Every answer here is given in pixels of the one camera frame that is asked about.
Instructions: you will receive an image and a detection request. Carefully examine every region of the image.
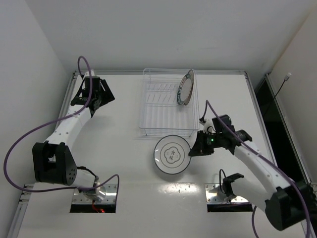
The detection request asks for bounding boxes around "metal base plate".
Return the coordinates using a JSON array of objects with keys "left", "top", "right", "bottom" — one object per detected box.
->
[
  {"left": 72, "top": 184, "right": 117, "bottom": 205},
  {"left": 205, "top": 183, "right": 249, "bottom": 205}
]

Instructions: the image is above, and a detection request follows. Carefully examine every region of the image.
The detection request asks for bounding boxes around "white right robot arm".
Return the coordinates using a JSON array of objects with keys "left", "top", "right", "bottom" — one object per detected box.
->
[{"left": 189, "top": 115, "right": 312, "bottom": 231}]

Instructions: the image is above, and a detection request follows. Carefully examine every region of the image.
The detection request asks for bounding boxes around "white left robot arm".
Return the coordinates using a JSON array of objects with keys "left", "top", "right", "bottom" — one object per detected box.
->
[{"left": 32, "top": 76, "right": 115, "bottom": 201}]

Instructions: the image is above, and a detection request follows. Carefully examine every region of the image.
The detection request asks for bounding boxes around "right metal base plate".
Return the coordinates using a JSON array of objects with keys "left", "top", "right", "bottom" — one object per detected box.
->
[{"left": 205, "top": 183, "right": 249, "bottom": 205}]

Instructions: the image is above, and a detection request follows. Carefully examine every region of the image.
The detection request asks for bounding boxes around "black wall cable with plug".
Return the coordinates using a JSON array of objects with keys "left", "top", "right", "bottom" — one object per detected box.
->
[{"left": 272, "top": 72, "right": 293, "bottom": 100}]

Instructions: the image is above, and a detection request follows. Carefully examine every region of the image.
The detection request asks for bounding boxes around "green rimmed white plate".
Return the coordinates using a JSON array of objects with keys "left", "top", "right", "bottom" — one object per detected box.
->
[{"left": 177, "top": 74, "right": 191, "bottom": 105}]

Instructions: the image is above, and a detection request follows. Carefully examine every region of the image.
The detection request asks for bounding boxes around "white wire dish rack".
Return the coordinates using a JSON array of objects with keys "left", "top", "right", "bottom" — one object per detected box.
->
[{"left": 139, "top": 68, "right": 200, "bottom": 137}]

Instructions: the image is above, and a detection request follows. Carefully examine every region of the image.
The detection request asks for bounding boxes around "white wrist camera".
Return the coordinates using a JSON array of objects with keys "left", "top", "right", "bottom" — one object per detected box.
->
[
  {"left": 84, "top": 70, "right": 96, "bottom": 77},
  {"left": 200, "top": 118, "right": 214, "bottom": 133}
]

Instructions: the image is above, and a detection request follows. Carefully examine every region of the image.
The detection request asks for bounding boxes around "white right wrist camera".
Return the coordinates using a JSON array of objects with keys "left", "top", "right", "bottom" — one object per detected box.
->
[{"left": 200, "top": 118, "right": 214, "bottom": 133}]

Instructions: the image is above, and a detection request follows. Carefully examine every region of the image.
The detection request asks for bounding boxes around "orange sunburst plate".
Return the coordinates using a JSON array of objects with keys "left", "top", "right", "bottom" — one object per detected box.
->
[{"left": 184, "top": 69, "right": 196, "bottom": 105}]

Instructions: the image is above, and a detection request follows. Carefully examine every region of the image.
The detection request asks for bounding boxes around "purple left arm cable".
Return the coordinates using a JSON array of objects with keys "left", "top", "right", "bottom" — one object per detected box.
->
[{"left": 3, "top": 56, "right": 120, "bottom": 194}]

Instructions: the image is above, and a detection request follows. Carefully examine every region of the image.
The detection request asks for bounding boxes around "white plate with flower emblem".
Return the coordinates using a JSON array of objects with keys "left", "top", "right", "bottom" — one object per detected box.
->
[{"left": 153, "top": 135, "right": 191, "bottom": 175}]

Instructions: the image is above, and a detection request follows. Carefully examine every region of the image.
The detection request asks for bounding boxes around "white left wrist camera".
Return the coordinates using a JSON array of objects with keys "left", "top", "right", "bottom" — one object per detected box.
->
[{"left": 84, "top": 70, "right": 96, "bottom": 77}]

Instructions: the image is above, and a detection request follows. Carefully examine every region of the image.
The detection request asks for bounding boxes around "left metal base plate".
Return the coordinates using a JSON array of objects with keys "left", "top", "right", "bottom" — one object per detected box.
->
[{"left": 72, "top": 184, "right": 117, "bottom": 205}]

